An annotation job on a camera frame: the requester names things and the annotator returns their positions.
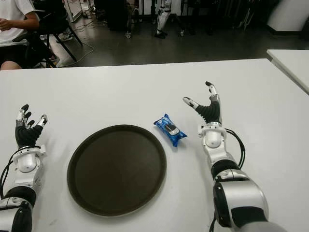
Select black folded chairs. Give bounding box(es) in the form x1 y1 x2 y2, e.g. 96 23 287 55
239 4 256 31

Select blue Oreo packet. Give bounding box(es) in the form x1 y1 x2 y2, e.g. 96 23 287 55
153 113 188 147

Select black cabinet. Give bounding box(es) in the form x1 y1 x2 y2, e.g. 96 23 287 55
106 0 132 31

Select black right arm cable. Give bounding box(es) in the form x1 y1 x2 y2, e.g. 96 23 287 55
225 129 247 170

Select round dark brown tray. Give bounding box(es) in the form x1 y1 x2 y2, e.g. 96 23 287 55
67 124 168 217

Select white sneaker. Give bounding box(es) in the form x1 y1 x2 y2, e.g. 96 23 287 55
57 32 73 41

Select white floor cable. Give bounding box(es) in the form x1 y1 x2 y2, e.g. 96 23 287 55
70 23 95 65

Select white curved panel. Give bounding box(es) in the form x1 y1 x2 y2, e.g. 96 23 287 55
266 0 309 33

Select white humanoid robot legs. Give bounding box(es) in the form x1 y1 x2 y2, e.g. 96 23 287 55
154 0 173 38

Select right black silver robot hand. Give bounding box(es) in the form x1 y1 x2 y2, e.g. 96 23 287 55
183 81 223 125

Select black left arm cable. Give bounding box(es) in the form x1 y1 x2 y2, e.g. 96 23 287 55
0 154 17 200

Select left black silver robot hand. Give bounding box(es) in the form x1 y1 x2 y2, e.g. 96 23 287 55
14 104 48 148

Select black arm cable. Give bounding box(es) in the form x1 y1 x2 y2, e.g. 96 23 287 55
0 154 17 200
225 129 247 170

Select seated person in white shirt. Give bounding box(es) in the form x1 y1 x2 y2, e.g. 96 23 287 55
0 0 41 71

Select black chair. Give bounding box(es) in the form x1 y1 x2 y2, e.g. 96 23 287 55
13 0 84 68

